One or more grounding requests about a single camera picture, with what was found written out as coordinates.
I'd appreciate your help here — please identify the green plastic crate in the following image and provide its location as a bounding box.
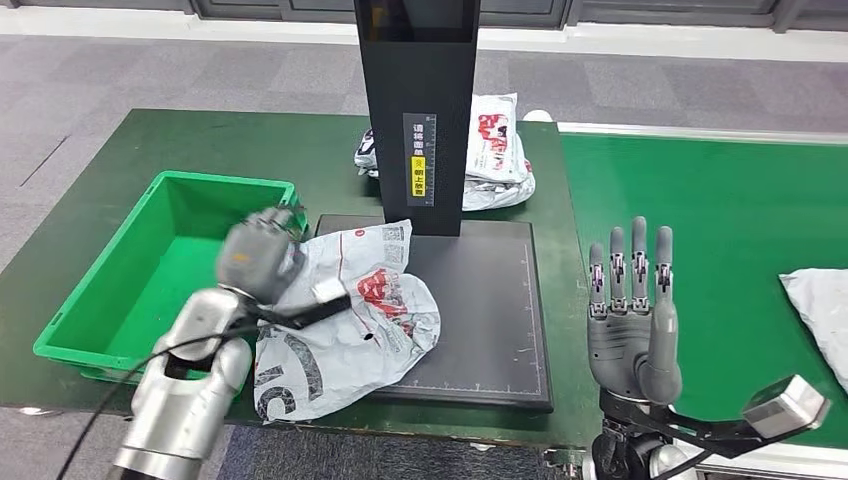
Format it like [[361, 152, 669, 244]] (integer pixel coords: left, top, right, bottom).
[[33, 170, 309, 386]]

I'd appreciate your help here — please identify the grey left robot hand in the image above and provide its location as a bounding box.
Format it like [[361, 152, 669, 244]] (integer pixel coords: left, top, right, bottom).
[[215, 205, 310, 307]]

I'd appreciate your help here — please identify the black inbound scanning machine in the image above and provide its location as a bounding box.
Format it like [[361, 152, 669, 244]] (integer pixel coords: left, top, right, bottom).
[[314, 0, 554, 413]]

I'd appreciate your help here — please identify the black yellow ruler label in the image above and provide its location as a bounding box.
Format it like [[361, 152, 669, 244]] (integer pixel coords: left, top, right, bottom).
[[402, 113, 439, 208]]

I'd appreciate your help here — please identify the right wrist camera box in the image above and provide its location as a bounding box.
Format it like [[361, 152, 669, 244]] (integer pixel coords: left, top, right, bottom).
[[740, 374, 831, 441]]

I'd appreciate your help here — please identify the dark metal window frame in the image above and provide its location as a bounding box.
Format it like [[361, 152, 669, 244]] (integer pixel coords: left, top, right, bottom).
[[0, 0, 848, 33]]

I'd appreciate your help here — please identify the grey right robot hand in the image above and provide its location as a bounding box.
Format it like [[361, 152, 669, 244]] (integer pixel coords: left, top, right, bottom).
[[586, 216, 684, 407]]

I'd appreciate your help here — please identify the white parcel bag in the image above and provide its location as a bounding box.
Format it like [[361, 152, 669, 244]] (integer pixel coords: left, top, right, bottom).
[[253, 219, 442, 423]]

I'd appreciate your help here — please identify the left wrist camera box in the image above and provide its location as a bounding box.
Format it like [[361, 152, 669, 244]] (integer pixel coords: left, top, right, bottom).
[[309, 278, 347, 306]]

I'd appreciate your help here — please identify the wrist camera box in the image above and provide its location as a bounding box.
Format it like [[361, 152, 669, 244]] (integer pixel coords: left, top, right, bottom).
[[309, 278, 347, 306], [740, 374, 831, 441]]

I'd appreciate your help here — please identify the black and white parcel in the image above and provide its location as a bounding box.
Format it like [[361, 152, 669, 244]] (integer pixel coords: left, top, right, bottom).
[[354, 127, 380, 179]]

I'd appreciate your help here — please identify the grey parcel bag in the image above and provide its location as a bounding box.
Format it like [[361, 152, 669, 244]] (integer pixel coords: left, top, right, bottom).
[[461, 135, 537, 213], [779, 268, 848, 393]]

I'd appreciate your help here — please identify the flat white parcel, red print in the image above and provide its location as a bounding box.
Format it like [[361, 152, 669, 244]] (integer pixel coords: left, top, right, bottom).
[[464, 92, 531, 185]]

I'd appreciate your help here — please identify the crumpled grey parcel bag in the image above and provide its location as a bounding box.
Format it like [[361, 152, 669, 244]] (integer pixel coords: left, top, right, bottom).
[[461, 135, 537, 213]]

